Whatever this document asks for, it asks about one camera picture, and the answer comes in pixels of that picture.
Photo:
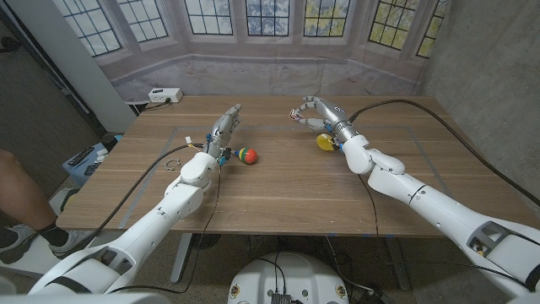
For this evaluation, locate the white power strip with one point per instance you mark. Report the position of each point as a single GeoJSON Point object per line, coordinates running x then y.
{"type": "Point", "coordinates": [164, 95]}

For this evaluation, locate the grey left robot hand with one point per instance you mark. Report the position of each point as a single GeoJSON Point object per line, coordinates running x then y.
{"type": "Point", "coordinates": [221, 131]}

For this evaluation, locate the grey table leg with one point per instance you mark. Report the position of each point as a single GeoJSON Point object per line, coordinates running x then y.
{"type": "Point", "coordinates": [397, 264]}
{"type": "Point", "coordinates": [180, 257]}

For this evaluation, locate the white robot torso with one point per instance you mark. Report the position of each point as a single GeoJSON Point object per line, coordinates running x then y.
{"type": "Point", "coordinates": [287, 278]}

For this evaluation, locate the white floor platform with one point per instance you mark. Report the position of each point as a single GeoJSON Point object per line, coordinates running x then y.
{"type": "Point", "coordinates": [42, 262]}

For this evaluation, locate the black remote control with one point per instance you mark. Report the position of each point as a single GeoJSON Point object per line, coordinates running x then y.
{"type": "Point", "coordinates": [81, 155]}

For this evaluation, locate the black round floor object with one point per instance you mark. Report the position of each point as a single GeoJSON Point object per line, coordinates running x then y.
{"type": "Point", "coordinates": [206, 241]}

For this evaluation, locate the printed bay window backdrop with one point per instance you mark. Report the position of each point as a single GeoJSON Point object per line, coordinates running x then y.
{"type": "Point", "coordinates": [270, 76]}

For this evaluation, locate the yellow lemon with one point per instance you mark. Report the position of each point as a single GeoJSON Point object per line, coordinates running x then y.
{"type": "Point", "coordinates": [325, 142]}

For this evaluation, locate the grey sneaker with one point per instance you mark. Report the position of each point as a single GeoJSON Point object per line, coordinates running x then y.
{"type": "Point", "coordinates": [14, 245]}
{"type": "Point", "coordinates": [73, 242]}

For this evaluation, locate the black round cup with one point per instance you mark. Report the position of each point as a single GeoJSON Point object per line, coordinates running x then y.
{"type": "Point", "coordinates": [109, 142]}

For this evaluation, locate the bare person leg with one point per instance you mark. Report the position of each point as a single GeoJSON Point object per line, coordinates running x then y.
{"type": "Point", "coordinates": [21, 190]}

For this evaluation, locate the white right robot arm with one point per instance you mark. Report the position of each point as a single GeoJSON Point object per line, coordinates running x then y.
{"type": "Point", "coordinates": [422, 196]}

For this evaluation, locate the blue storage box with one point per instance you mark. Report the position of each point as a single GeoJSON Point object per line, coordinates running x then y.
{"type": "Point", "coordinates": [80, 171]}

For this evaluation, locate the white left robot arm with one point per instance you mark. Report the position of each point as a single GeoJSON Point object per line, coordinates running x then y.
{"type": "Point", "coordinates": [181, 202]}

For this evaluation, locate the colourful striped wooden maraca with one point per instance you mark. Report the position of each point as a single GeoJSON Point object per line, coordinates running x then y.
{"type": "Point", "coordinates": [249, 156]}

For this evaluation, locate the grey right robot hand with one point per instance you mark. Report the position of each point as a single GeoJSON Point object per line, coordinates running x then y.
{"type": "Point", "coordinates": [335, 116]}

